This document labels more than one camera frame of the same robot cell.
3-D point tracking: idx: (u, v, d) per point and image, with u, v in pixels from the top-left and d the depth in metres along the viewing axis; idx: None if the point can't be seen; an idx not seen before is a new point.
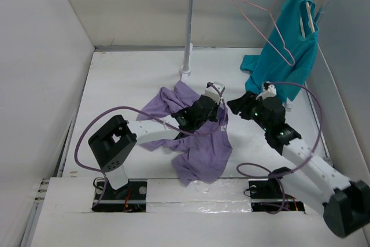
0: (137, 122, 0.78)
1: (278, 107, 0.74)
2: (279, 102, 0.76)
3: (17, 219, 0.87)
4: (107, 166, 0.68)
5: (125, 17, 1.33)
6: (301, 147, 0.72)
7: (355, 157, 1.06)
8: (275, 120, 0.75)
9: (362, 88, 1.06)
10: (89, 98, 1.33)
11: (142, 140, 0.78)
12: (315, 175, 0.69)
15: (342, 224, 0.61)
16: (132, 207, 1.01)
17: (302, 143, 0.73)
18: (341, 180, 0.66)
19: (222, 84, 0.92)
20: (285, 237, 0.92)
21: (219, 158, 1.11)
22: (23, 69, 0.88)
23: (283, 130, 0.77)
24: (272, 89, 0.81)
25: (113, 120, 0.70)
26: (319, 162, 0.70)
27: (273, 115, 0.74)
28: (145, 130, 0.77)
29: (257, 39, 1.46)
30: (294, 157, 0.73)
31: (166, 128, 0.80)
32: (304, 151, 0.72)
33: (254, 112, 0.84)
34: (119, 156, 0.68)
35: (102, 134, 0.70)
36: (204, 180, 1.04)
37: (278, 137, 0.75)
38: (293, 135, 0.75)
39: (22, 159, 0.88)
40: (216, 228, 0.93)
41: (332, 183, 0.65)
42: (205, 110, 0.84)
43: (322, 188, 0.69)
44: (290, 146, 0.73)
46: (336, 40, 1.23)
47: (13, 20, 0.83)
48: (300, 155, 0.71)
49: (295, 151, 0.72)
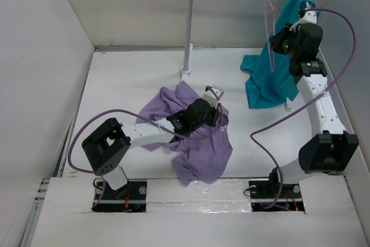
0: (132, 125, 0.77)
1: (316, 31, 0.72)
2: (319, 28, 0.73)
3: (16, 220, 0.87)
4: (100, 169, 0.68)
5: (125, 17, 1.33)
6: (318, 84, 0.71)
7: (354, 157, 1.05)
8: (307, 44, 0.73)
9: (362, 87, 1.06)
10: (89, 98, 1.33)
11: (137, 143, 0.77)
12: (315, 113, 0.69)
15: (312, 157, 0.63)
16: (132, 207, 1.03)
17: (321, 80, 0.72)
18: (337, 126, 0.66)
19: (221, 88, 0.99)
20: (284, 237, 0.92)
21: (219, 158, 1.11)
22: (23, 69, 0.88)
23: (311, 62, 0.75)
24: (307, 16, 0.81)
25: (107, 122, 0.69)
26: (326, 104, 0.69)
27: (306, 36, 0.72)
28: (139, 133, 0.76)
29: (258, 39, 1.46)
30: (306, 91, 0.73)
31: (161, 131, 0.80)
32: (318, 88, 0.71)
33: (286, 45, 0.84)
34: (111, 159, 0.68)
35: (95, 137, 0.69)
36: (204, 180, 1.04)
37: (303, 65, 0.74)
38: (318, 71, 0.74)
39: (21, 159, 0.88)
40: (216, 228, 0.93)
41: (325, 125, 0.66)
42: (200, 113, 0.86)
43: (314, 125, 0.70)
44: (308, 78, 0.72)
46: (336, 40, 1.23)
47: (13, 21, 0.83)
48: (313, 91, 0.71)
49: (310, 85, 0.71)
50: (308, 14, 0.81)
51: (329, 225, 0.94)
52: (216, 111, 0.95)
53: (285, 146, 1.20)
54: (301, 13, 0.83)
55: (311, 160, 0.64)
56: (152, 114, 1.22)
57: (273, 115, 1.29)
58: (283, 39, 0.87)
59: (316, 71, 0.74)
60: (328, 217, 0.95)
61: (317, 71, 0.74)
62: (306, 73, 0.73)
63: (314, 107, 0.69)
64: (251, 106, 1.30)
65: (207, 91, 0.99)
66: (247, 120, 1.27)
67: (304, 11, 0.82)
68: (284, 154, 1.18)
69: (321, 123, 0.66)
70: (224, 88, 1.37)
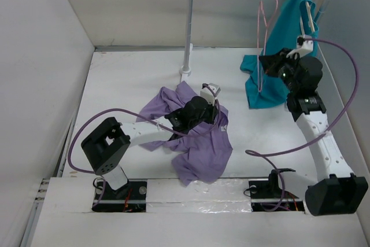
0: (131, 123, 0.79)
1: (315, 70, 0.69)
2: (318, 65, 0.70)
3: (16, 220, 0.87)
4: (100, 169, 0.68)
5: (125, 16, 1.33)
6: (318, 122, 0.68)
7: (355, 158, 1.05)
8: (307, 83, 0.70)
9: (363, 87, 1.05)
10: (89, 98, 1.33)
11: (137, 141, 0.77)
12: (319, 154, 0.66)
15: (320, 202, 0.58)
16: (132, 207, 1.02)
17: (321, 117, 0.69)
18: (344, 169, 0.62)
19: (217, 85, 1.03)
20: (284, 237, 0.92)
21: (219, 158, 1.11)
22: (22, 69, 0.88)
23: (309, 98, 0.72)
24: (307, 45, 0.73)
25: (106, 122, 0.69)
26: (330, 143, 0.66)
27: (306, 76, 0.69)
28: (139, 132, 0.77)
29: (257, 39, 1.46)
30: (307, 129, 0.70)
31: (160, 129, 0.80)
32: (319, 126, 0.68)
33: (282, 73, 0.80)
34: (112, 158, 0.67)
35: (95, 137, 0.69)
36: (204, 180, 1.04)
37: (301, 102, 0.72)
38: (317, 107, 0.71)
39: (21, 159, 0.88)
40: (216, 228, 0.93)
41: (331, 168, 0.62)
42: (198, 111, 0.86)
43: (318, 167, 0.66)
44: (307, 117, 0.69)
46: (336, 40, 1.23)
47: (13, 21, 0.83)
48: (314, 129, 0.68)
49: (310, 123, 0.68)
50: (306, 42, 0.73)
51: (329, 225, 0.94)
52: (214, 109, 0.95)
53: (286, 146, 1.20)
54: (299, 40, 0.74)
55: (318, 204, 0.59)
56: (152, 114, 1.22)
57: (273, 116, 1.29)
58: (280, 64, 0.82)
59: (314, 107, 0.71)
60: (328, 217, 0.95)
61: (315, 107, 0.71)
62: (306, 110, 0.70)
63: (317, 147, 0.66)
64: (251, 106, 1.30)
65: (205, 88, 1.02)
66: (247, 121, 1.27)
67: (303, 39, 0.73)
68: (284, 154, 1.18)
69: (326, 165, 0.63)
70: (224, 88, 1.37)
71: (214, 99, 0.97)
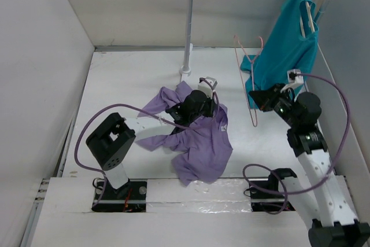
0: (135, 118, 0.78)
1: (315, 106, 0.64)
2: (316, 100, 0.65)
3: (16, 220, 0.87)
4: (107, 163, 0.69)
5: (125, 16, 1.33)
6: (321, 162, 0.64)
7: (355, 158, 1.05)
8: (306, 120, 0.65)
9: (363, 87, 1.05)
10: (89, 98, 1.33)
11: (141, 135, 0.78)
12: (321, 198, 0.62)
15: None
16: (132, 207, 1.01)
17: (322, 157, 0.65)
18: (348, 215, 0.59)
19: (214, 78, 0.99)
20: (284, 238, 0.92)
21: (219, 156, 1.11)
22: (23, 69, 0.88)
23: (310, 134, 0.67)
24: (298, 78, 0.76)
25: (110, 117, 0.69)
26: (333, 186, 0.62)
27: (304, 113, 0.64)
28: (142, 126, 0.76)
29: (257, 39, 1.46)
30: (308, 168, 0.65)
31: (162, 122, 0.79)
32: (322, 168, 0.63)
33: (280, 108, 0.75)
34: (118, 153, 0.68)
35: (100, 132, 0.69)
36: (204, 180, 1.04)
37: (302, 139, 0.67)
38: (318, 143, 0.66)
39: (21, 159, 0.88)
40: (216, 228, 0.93)
41: (336, 215, 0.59)
42: (198, 104, 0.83)
43: (321, 209, 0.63)
44: (310, 157, 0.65)
46: (336, 40, 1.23)
47: (13, 21, 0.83)
48: (316, 170, 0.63)
49: (312, 164, 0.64)
50: (298, 77, 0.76)
51: None
52: (211, 101, 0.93)
53: (285, 146, 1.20)
54: (291, 74, 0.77)
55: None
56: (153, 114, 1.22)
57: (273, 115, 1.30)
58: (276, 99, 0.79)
59: (316, 143, 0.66)
60: None
61: (317, 144, 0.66)
62: (307, 149, 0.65)
63: (319, 190, 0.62)
64: (251, 106, 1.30)
65: (203, 83, 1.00)
66: (247, 121, 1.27)
67: (295, 73, 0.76)
68: (285, 154, 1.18)
69: (330, 212, 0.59)
70: (224, 88, 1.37)
71: (213, 93, 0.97)
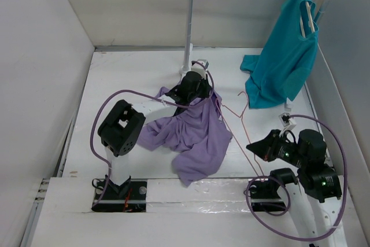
0: (140, 103, 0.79)
1: (319, 141, 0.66)
2: (318, 135, 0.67)
3: (17, 220, 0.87)
4: (122, 148, 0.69)
5: (125, 16, 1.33)
6: (331, 211, 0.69)
7: (355, 158, 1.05)
8: (313, 155, 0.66)
9: (362, 87, 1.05)
10: (89, 98, 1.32)
11: (147, 118, 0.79)
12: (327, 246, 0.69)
15: None
16: (132, 207, 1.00)
17: (334, 206, 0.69)
18: None
19: (206, 62, 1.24)
20: (284, 238, 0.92)
21: (219, 141, 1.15)
22: (22, 69, 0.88)
23: (325, 177, 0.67)
24: (292, 121, 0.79)
25: (117, 104, 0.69)
26: (339, 236, 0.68)
27: (310, 147, 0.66)
28: (149, 109, 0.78)
29: (257, 39, 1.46)
30: (318, 213, 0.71)
31: (166, 104, 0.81)
32: (332, 217, 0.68)
33: (285, 153, 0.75)
34: (132, 136, 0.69)
35: (110, 121, 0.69)
36: (209, 172, 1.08)
37: (317, 181, 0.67)
38: (333, 186, 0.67)
39: (21, 159, 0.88)
40: (217, 228, 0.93)
41: None
42: (194, 84, 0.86)
43: None
44: (321, 205, 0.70)
46: (336, 40, 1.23)
47: (12, 20, 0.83)
48: (326, 219, 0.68)
49: (322, 212, 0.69)
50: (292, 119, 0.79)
51: None
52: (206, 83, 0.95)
53: None
54: (285, 120, 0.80)
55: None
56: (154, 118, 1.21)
57: (273, 116, 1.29)
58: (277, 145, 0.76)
59: (331, 187, 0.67)
60: None
61: (331, 188, 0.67)
62: (322, 197, 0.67)
63: (326, 240, 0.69)
64: (251, 106, 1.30)
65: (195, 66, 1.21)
66: (248, 121, 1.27)
67: (288, 117, 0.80)
68: None
69: None
70: (224, 88, 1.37)
71: (206, 72, 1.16)
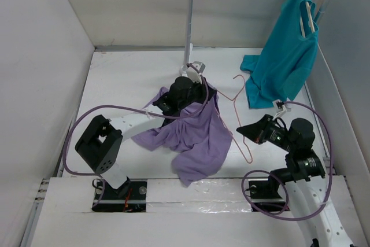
0: (120, 118, 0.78)
1: (308, 132, 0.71)
2: (308, 125, 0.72)
3: (17, 220, 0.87)
4: (99, 167, 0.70)
5: (125, 17, 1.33)
6: (318, 190, 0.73)
7: (355, 157, 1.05)
8: (302, 144, 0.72)
9: (362, 87, 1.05)
10: (89, 98, 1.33)
11: (130, 133, 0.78)
12: (320, 225, 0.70)
15: None
16: (132, 207, 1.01)
17: (319, 184, 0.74)
18: (344, 242, 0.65)
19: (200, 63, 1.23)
20: (284, 238, 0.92)
21: (219, 142, 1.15)
22: (23, 69, 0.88)
23: (308, 160, 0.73)
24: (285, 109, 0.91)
25: (95, 121, 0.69)
26: (330, 213, 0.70)
27: (299, 137, 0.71)
28: (129, 124, 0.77)
29: (257, 39, 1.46)
30: (308, 196, 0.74)
31: (150, 117, 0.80)
32: (319, 194, 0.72)
33: (276, 136, 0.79)
34: (108, 155, 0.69)
35: (87, 138, 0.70)
36: (209, 173, 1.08)
37: (301, 166, 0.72)
38: (316, 169, 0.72)
39: (21, 159, 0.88)
40: (217, 228, 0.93)
41: (333, 240, 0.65)
42: (182, 91, 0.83)
43: (321, 235, 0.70)
44: (308, 184, 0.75)
46: (336, 40, 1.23)
47: (13, 21, 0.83)
48: (315, 197, 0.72)
49: (311, 191, 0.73)
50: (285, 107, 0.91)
51: None
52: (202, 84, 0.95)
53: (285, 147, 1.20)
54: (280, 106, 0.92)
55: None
56: None
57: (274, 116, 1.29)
58: (269, 131, 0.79)
59: (314, 169, 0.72)
60: None
61: (314, 170, 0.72)
62: (307, 177, 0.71)
63: (318, 218, 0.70)
64: (251, 106, 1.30)
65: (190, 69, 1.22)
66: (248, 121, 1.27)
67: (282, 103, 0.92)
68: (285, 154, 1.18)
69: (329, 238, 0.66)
70: (224, 87, 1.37)
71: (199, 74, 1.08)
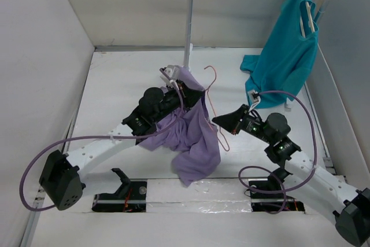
0: (79, 149, 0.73)
1: (282, 125, 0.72)
2: (281, 117, 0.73)
3: (16, 220, 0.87)
4: (63, 203, 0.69)
5: (125, 17, 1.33)
6: (303, 161, 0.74)
7: (355, 157, 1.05)
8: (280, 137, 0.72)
9: (362, 87, 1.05)
10: (89, 98, 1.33)
11: (94, 163, 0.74)
12: (323, 189, 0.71)
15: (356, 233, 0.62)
16: (132, 207, 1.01)
17: (302, 156, 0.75)
18: (348, 191, 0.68)
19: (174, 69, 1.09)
20: (284, 237, 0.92)
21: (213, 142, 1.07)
22: (22, 69, 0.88)
23: (284, 144, 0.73)
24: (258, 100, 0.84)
25: (51, 159, 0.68)
26: (324, 174, 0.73)
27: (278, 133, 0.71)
28: (89, 157, 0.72)
29: (257, 39, 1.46)
30: (298, 171, 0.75)
31: (115, 142, 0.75)
32: (306, 165, 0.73)
33: (252, 128, 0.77)
34: (69, 192, 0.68)
35: (47, 176, 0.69)
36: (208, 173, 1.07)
37: (281, 153, 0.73)
38: (292, 148, 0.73)
39: (21, 159, 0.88)
40: (217, 228, 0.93)
41: (340, 195, 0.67)
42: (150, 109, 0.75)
43: (328, 198, 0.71)
44: (292, 162, 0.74)
46: (336, 40, 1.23)
47: (13, 20, 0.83)
48: (304, 169, 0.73)
49: (298, 165, 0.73)
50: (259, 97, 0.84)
51: (329, 226, 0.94)
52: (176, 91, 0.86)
53: None
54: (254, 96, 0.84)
55: (355, 236, 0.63)
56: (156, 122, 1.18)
57: None
58: (245, 122, 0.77)
59: (291, 150, 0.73)
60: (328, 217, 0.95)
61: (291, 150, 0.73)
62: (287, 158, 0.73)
63: (318, 183, 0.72)
64: None
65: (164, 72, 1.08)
66: None
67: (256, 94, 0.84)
68: None
69: (336, 195, 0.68)
70: (224, 87, 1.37)
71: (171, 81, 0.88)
